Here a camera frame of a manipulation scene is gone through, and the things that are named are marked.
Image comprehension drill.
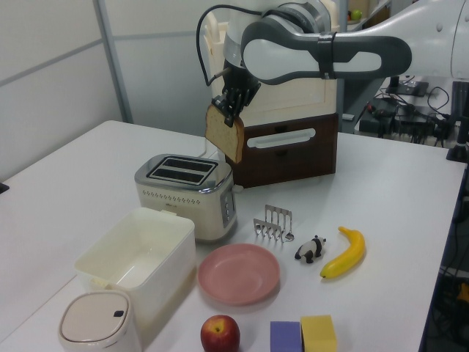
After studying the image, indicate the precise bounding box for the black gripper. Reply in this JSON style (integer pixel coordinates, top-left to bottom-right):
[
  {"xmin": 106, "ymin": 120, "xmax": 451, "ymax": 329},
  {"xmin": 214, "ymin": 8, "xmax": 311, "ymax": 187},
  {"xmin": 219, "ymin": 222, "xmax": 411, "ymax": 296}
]
[{"xmin": 212, "ymin": 64, "xmax": 262, "ymax": 128}]

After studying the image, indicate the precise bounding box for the brown bread slice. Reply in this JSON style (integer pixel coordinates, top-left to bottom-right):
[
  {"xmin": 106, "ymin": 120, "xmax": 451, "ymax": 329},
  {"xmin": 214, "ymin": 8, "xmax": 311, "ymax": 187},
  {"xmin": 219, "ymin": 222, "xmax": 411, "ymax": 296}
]
[{"xmin": 204, "ymin": 104, "xmax": 245, "ymax": 165}]

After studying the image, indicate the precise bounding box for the silver cream two-slot toaster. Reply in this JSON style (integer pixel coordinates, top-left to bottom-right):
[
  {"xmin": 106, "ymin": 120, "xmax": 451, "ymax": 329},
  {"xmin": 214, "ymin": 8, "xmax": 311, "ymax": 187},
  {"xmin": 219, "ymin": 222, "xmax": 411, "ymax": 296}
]
[{"xmin": 133, "ymin": 153, "xmax": 238, "ymax": 245}]

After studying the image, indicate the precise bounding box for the silver metal toast rack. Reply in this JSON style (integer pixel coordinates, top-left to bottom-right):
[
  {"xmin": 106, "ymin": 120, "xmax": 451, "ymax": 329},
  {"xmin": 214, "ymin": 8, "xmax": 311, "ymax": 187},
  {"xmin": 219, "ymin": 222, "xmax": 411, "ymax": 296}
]
[{"xmin": 252, "ymin": 204, "xmax": 296, "ymax": 243}]

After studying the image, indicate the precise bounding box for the panda figurine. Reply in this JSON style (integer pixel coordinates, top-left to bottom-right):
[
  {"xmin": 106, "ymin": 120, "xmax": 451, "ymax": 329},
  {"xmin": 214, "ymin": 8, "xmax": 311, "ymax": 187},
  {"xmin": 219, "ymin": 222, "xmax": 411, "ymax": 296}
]
[{"xmin": 295, "ymin": 235, "xmax": 328, "ymax": 264}]

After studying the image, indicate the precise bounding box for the pink plate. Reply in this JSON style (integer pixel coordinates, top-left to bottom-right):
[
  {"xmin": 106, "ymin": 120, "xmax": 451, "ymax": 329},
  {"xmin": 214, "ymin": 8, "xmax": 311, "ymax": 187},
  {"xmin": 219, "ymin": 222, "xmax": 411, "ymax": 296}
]
[{"xmin": 198, "ymin": 243, "xmax": 281, "ymax": 307}]

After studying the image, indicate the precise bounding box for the black monitor base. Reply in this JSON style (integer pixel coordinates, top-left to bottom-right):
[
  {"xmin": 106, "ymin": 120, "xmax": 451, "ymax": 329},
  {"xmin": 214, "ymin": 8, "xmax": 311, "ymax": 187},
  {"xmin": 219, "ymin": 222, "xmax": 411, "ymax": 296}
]
[{"xmin": 386, "ymin": 75, "xmax": 429, "ymax": 97}]

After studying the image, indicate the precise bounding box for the white rectangular plastic bin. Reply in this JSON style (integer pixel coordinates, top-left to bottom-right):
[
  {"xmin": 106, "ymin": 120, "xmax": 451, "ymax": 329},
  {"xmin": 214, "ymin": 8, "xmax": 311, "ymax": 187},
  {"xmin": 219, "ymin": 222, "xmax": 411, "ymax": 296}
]
[{"xmin": 74, "ymin": 208, "xmax": 196, "ymax": 326}]

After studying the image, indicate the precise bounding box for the yellow banana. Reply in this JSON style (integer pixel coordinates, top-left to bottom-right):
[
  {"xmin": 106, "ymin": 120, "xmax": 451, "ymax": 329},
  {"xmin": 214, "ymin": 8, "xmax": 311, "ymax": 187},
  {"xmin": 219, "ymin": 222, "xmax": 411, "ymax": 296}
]
[{"xmin": 320, "ymin": 226, "xmax": 366, "ymax": 282}]

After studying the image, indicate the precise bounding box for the red apple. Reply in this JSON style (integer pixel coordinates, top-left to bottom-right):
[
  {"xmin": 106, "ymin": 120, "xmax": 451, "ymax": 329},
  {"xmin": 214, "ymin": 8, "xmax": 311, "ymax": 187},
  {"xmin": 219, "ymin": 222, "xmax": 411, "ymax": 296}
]
[{"xmin": 200, "ymin": 315, "xmax": 242, "ymax": 352}]

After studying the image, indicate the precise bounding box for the purple cube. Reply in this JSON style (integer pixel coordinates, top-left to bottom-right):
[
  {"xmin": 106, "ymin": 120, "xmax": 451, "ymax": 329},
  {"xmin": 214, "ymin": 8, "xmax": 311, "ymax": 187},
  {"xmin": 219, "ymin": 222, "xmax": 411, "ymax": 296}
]
[{"xmin": 270, "ymin": 320, "xmax": 304, "ymax": 352}]

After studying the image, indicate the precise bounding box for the yellow cube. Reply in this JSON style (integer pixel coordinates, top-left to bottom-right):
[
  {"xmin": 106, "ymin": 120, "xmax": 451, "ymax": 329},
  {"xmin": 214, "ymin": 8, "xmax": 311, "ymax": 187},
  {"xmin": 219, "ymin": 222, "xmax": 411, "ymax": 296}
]
[{"xmin": 300, "ymin": 314, "xmax": 338, "ymax": 352}]

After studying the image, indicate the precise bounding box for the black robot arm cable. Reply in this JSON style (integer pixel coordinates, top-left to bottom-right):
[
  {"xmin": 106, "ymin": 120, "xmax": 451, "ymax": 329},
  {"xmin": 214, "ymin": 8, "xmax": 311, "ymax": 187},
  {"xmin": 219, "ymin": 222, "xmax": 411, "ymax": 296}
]
[{"xmin": 196, "ymin": 5, "xmax": 265, "ymax": 86}]

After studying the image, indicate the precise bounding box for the brown drawer unit white handle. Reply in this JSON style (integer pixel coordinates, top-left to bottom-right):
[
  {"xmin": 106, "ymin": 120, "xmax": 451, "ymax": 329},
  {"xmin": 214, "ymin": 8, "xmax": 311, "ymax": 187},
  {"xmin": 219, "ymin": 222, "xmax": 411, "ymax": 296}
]
[{"xmin": 230, "ymin": 111, "xmax": 339, "ymax": 188}]

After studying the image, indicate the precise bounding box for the black cable bundle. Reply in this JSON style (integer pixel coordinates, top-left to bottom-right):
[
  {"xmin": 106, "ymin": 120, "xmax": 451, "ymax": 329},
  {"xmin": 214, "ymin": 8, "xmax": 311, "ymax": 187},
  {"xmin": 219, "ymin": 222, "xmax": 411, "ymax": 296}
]
[{"xmin": 361, "ymin": 87, "xmax": 455, "ymax": 147}]

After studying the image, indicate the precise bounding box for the black camera stand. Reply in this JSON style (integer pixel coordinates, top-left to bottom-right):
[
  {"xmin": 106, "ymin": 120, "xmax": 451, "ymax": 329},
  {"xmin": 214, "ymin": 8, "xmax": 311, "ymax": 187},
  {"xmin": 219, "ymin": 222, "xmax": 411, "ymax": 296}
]
[{"xmin": 445, "ymin": 80, "xmax": 469, "ymax": 162}]

